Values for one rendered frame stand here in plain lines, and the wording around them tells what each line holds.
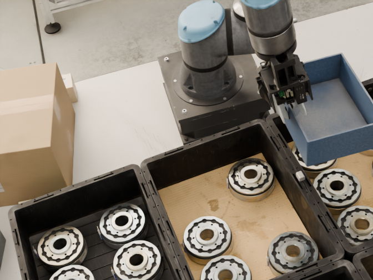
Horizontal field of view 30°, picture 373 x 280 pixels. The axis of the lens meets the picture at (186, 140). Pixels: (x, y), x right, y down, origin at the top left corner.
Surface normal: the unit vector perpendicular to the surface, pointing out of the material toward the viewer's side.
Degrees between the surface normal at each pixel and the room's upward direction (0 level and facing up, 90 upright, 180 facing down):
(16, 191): 90
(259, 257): 0
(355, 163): 0
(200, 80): 74
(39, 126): 0
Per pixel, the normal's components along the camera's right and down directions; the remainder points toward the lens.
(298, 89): 0.21, 0.72
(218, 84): 0.41, 0.43
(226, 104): -0.11, -0.63
